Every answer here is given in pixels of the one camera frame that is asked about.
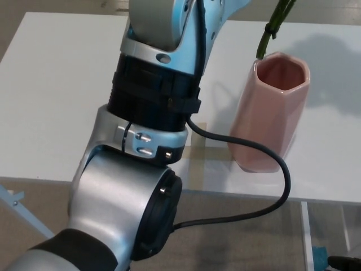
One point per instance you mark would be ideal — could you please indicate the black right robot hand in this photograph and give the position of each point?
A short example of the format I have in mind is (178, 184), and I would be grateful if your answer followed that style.
(345, 264)

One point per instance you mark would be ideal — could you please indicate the pink artificial rose bouquet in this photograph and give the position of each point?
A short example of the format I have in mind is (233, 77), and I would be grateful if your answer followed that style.
(270, 29)

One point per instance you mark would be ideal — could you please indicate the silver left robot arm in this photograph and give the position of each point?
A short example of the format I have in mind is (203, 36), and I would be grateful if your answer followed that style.
(112, 183)

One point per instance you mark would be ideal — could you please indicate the pink faceted ceramic vase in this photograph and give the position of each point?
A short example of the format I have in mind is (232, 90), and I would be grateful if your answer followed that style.
(265, 127)

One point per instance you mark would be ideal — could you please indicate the white metal table leg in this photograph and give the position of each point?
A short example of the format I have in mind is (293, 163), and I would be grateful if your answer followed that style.
(307, 240)

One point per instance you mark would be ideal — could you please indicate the light blue metal frame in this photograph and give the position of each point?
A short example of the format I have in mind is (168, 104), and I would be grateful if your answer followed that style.
(19, 209)

